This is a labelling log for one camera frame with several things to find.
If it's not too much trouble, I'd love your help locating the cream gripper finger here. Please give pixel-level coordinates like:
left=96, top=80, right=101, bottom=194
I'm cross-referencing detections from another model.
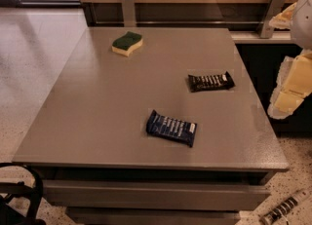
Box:
left=269, top=3, right=296, bottom=30
left=267, top=50, right=312, bottom=120

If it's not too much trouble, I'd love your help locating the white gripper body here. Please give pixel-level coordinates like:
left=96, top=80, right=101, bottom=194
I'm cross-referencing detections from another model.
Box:
left=291, top=0, right=312, bottom=50

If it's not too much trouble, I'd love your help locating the blue rxbar blueberry wrapper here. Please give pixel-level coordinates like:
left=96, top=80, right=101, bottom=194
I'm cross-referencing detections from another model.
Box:
left=145, top=110, right=197, bottom=147

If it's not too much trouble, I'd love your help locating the black rxbar wrapper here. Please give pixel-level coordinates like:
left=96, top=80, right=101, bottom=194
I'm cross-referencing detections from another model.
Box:
left=188, top=72, right=235, bottom=93

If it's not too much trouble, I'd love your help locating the green and yellow sponge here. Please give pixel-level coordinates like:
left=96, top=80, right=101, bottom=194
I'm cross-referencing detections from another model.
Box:
left=112, top=31, right=143, bottom=56

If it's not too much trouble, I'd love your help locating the striped tube on floor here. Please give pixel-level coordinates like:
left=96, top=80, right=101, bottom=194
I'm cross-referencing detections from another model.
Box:
left=260, top=189, right=311, bottom=225

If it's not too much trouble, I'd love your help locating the grey upper drawer front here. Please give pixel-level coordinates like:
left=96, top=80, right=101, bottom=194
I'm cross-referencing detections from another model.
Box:
left=44, top=180, right=269, bottom=211

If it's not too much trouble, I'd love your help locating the grey drawer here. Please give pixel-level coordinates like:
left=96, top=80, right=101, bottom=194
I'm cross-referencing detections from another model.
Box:
left=44, top=180, right=269, bottom=211
left=66, top=207, right=240, bottom=225

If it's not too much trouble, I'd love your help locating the grey lower drawer front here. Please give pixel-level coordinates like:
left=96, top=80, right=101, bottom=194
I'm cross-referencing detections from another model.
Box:
left=66, top=207, right=240, bottom=225

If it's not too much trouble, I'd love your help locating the right metal bracket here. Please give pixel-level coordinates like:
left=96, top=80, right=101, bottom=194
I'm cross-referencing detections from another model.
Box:
left=257, top=0, right=286, bottom=39

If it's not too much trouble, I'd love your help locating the metal bracket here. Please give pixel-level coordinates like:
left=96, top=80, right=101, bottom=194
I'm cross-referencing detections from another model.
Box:
left=257, top=0, right=286, bottom=39
left=121, top=0, right=137, bottom=27

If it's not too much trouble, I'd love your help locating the left metal bracket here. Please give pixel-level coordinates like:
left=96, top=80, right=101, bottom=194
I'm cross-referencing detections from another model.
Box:
left=121, top=0, right=137, bottom=27

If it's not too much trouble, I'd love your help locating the black chair frame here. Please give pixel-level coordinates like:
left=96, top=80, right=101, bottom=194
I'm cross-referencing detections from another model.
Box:
left=0, top=165, right=47, bottom=225

